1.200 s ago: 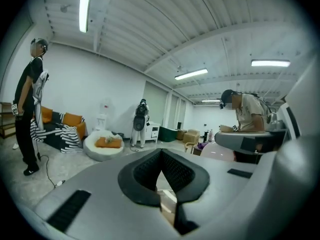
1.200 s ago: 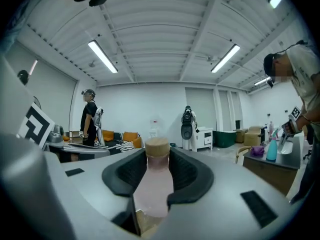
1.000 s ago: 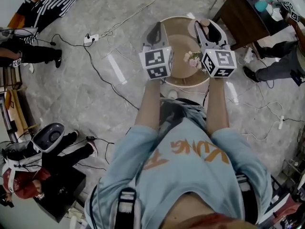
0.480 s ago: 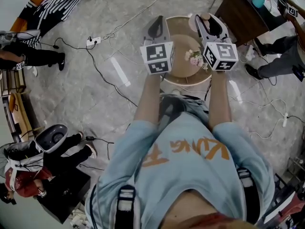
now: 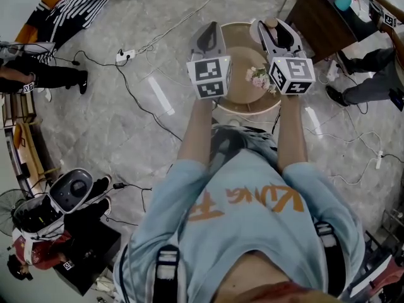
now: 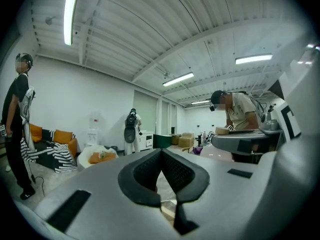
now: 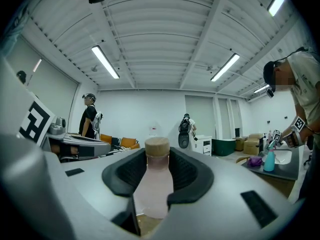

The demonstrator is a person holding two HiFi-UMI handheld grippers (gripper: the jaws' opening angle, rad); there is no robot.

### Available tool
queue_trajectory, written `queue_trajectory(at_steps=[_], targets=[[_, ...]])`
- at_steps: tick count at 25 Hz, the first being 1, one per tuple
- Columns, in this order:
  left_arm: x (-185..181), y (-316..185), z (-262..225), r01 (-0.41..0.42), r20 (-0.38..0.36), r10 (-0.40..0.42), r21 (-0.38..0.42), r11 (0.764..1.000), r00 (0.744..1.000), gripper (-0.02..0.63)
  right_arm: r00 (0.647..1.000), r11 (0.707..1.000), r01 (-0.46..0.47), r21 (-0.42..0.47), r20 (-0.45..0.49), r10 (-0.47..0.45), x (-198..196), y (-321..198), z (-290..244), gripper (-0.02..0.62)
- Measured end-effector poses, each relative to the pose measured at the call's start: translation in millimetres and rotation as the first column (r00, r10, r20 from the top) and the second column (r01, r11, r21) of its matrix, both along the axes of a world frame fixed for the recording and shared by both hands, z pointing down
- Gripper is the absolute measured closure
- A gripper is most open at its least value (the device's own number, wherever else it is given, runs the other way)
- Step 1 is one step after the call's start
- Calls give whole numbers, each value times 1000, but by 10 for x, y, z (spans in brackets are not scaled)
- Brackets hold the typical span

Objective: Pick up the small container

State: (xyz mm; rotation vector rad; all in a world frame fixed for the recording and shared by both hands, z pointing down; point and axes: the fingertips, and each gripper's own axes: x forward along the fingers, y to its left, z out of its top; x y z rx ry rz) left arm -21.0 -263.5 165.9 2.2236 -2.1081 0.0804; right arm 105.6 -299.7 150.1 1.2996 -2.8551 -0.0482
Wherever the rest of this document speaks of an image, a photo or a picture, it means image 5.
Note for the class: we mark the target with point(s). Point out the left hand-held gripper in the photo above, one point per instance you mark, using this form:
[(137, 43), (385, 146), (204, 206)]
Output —
[(208, 71)]

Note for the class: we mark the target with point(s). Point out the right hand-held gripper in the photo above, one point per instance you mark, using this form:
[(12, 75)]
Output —
[(296, 71)]

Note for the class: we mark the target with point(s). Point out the person's right forearm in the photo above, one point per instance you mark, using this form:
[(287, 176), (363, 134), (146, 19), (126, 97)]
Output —
[(292, 131)]

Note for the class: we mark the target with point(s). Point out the person's left forearm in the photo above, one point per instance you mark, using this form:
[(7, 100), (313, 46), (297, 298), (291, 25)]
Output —
[(195, 131)]

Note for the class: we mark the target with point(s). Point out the round wooden table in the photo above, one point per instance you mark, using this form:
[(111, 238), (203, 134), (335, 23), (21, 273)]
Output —
[(243, 58)]

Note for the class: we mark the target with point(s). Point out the pink flower bouquet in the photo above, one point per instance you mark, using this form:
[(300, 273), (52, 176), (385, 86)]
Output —
[(259, 77)]

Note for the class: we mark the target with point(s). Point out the brown desk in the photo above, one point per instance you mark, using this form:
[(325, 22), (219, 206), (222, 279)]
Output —
[(318, 24)]

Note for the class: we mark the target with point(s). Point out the teal spray bottle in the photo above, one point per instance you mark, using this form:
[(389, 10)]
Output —
[(342, 2)]

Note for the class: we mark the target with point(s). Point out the white power strip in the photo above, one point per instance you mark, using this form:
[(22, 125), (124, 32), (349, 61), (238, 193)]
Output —
[(126, 56), (379, 159)]

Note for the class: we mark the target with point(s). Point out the black white striped blanket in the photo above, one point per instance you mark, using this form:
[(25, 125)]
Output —
[(72, 14)]

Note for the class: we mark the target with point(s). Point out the black power adapter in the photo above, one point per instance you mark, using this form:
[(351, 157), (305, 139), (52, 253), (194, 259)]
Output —
[(119, 186)]

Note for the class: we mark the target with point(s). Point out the light blue printed t-shirt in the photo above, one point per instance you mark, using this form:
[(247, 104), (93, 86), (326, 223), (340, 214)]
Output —
[(252, 232)]

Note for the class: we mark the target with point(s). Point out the wooden shelf rack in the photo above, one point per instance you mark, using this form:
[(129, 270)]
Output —
[(28, 137)]

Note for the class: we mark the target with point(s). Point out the black low cabinet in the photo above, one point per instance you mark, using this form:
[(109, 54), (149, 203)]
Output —
[(94, 248)]

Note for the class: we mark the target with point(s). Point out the black metal rack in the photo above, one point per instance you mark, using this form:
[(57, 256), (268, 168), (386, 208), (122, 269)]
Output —
[(385, 264)]

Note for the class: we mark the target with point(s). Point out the black standing fan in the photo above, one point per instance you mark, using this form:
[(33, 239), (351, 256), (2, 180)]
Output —
[(8, 207)]

